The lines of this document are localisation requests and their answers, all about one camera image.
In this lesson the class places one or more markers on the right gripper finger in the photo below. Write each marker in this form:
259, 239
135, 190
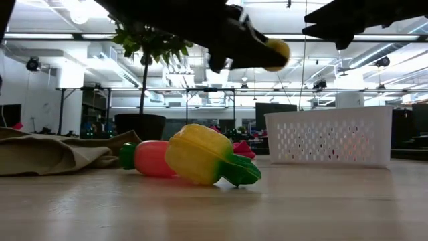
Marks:
321, 30
321, 15

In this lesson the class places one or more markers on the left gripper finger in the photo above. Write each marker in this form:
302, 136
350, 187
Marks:
254, 53

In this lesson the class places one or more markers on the yellow toy lemon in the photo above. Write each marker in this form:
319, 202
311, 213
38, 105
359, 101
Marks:
279, 47

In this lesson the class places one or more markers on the yellow toy fruit green leaves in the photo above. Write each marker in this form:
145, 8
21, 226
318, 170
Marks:
197, 154

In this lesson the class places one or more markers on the orange toy carrot green top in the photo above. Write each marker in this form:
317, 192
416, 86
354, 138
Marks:
154, 159

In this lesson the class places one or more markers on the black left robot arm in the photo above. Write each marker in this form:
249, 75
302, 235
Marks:
150, 16

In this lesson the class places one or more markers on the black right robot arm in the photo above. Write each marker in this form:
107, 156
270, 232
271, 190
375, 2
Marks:
394, 11

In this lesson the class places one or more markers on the black ceiling spot lamp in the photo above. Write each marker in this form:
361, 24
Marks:
33, 64
382, 61

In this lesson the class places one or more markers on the black monitor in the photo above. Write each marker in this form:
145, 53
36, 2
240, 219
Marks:
275, 115

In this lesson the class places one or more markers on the white perforated plastic basket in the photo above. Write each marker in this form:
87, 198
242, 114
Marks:
327, 117

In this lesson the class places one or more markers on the red cloth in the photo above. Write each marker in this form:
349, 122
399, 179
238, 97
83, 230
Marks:
244, 150

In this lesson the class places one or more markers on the green potted plant black pot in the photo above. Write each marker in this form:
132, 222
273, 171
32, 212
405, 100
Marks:
140, 125

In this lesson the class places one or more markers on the tan cloth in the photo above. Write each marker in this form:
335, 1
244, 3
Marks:
50, 154

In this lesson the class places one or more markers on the tall black table frame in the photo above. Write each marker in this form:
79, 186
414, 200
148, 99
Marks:
61, 110

